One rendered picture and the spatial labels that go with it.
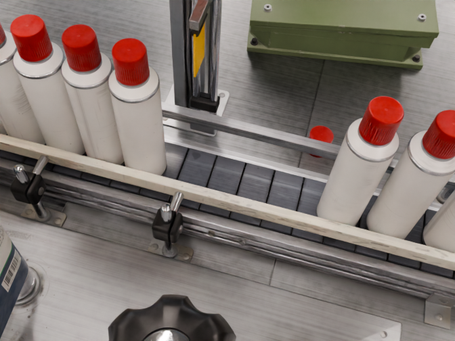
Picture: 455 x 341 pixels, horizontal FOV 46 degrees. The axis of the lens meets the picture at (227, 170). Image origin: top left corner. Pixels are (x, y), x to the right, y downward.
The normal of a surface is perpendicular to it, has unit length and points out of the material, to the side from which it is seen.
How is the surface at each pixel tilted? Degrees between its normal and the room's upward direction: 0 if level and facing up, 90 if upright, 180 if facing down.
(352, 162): 90
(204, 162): 0
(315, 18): 4
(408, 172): 90
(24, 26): 3
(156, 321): 13
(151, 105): 90
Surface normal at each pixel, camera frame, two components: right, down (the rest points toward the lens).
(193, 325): 0.11, -0.68
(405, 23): 0.00, -0.50
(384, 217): -0.76, 0.53
